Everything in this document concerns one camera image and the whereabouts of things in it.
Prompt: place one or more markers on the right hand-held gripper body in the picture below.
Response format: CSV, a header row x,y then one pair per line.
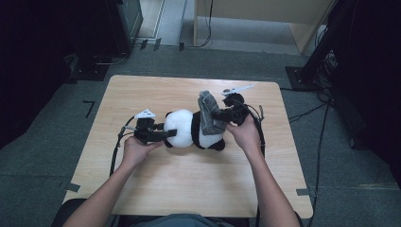
x,y
238,113

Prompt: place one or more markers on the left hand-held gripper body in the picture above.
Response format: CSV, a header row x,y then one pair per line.
x,y
146,134

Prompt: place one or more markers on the grey fluffy cloth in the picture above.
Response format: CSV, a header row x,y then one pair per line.
x,y
209,116

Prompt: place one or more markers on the panda plush toy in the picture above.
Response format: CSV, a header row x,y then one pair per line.
x,y
179,129

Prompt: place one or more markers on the person's left hand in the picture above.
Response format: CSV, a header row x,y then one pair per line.
x,y
135,154

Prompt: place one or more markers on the person's right hand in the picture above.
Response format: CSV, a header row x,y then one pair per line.
x,y
249,137

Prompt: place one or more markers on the person's clothing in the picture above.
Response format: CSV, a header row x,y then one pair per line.
x,y
183,220

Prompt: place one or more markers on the grey floor tape strip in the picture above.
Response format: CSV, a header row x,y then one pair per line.
x,y
72,187
302,191

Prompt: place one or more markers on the black metal stand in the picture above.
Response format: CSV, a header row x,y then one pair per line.
x,y
318,50

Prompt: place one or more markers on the light wooden desk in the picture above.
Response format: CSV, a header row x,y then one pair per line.
x,y
252,9

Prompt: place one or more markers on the black monitor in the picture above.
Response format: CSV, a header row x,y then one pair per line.
x,y
126,22

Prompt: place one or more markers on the dark curtain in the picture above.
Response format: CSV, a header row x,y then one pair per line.
x,y
372,78
31,63

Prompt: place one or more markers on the black stand base plate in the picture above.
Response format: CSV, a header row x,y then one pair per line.
x,y
90,71

